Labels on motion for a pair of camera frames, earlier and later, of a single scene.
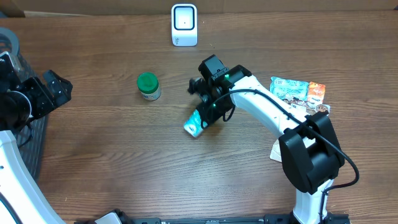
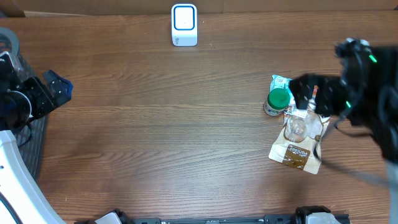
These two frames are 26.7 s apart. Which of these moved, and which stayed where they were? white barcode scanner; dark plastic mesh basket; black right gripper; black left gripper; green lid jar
Moved: black right gripper; green lid jar
Stayed: black left gripper; white barcode scanner; dark plastic mesh basket
